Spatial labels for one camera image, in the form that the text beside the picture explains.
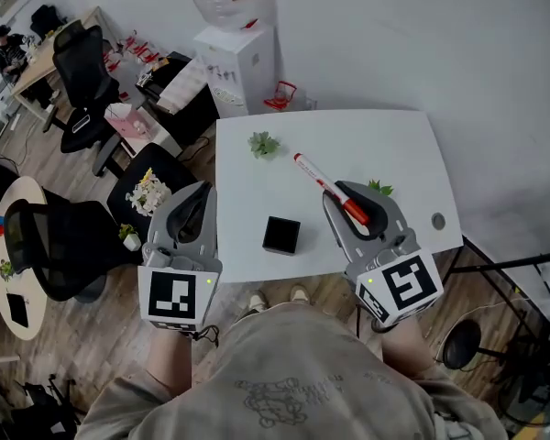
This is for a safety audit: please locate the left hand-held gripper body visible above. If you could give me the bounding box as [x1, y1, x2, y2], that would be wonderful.
[137, 244, 224, 334]

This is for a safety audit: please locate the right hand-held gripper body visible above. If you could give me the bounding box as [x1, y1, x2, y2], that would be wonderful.
[346, 229, 445, 329]

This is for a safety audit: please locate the black square pen holder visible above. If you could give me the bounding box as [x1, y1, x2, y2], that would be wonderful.
[261, 215, 302, 257]

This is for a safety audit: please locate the white orange-capped marker pen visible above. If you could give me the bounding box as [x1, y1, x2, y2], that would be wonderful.
[293, 152, 370, 226]

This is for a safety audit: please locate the person's right forearm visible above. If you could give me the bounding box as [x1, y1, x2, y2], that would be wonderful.
[380, 316, 436, 375]

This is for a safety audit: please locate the person's left forearm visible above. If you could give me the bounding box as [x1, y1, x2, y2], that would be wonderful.
[145, 325, 193, 401]

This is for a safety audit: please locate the white flower bouquet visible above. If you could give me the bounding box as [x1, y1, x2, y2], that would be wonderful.
[125, 167, 172, 218]

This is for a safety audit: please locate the green plant in white pot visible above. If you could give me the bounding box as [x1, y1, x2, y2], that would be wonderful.
[118, 223, 142, 252]

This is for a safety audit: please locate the bright green potted plant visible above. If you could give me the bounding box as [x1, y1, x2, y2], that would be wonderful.
[367, 179, 394, 197]

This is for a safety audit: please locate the black padded office chair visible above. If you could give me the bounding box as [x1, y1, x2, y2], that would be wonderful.
[106, 143, 198, 242]

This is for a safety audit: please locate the person's beige shoe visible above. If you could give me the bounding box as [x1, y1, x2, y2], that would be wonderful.
[237, 290, 270, 323]
[289, 284, 312, 306]

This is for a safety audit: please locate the black mesh office chair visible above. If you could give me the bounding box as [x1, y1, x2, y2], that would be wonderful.
[3, 189, 141, 304]

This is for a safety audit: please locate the white rectangular table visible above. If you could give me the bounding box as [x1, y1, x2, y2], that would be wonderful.
[214, 109, 465, 284]

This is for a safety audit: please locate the black-framed whiteboard stand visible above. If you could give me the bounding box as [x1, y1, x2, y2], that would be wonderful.
[442, 235, 550, 370]

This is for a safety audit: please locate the pink paper bag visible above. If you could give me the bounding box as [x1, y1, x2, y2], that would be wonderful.
[104, 102, 155, 141]

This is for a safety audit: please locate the grey-green succulent plant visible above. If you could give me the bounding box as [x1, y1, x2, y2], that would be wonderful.
[247, 130, 281, 160]

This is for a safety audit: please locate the black low cabinet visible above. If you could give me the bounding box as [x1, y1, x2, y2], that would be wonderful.
[135, 51, 221, 149]

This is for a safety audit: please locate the round wooden table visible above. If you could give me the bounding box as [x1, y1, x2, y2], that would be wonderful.
[0, 175, 47, 342]

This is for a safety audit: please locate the white striped folded cloth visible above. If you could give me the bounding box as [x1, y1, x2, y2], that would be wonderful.
[156, 57, 208, 115]

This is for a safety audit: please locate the person's beige printed shirt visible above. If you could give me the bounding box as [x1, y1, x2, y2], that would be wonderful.
[75, 302, 510, 440]

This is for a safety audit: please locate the black pouch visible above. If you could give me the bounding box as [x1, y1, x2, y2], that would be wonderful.
[5, 292, 30, 329]

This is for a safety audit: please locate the black high-back office chair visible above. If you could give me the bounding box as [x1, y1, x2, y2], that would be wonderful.
[43, 19, 123, 178]

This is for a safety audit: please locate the pile of red-white items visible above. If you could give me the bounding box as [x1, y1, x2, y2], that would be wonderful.
[103, 29, 169, 71]

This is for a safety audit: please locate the white water dispenser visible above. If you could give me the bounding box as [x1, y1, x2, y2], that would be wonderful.
[192, 23, 276, 119]

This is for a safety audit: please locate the wooden rectangular desk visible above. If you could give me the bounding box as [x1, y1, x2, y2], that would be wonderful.
[9, 5, 116, 123]

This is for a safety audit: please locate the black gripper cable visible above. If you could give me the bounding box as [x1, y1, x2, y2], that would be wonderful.
[355, 304, 395, 338]

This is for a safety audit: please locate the red wire basket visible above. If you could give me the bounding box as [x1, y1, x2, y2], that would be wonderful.
[263, 80, 298, 112]

